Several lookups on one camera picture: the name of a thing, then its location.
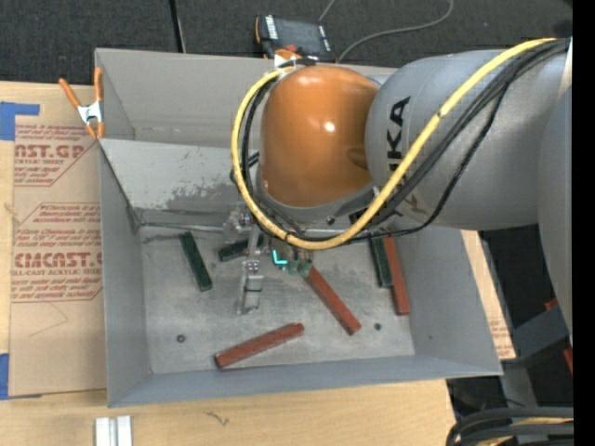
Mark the red-brown flat block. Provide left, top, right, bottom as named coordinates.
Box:
left=213, top=322, right=306, bottom=371
left=381, top=235, right=412, bottom=317
left=303, top=265, right=363, bottom=336

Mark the grey metal bin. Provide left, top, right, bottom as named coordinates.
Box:
left=94, top=47, right=504, bottom=409

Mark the brown cardboard board red print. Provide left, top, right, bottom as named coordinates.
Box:
left=0, top=80, right=518, bottom=401

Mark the dark green flat block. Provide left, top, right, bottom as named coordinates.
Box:
left=368, top=236, right=394, bottom=290
left=217, top=239, right=250, bottom=263
left=178, top=230, right=214, bottom=293

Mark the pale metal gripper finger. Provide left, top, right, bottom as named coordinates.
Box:
left=237, top=261, right=248, bottom=316
left=245, top=259, right=265, bottom=314

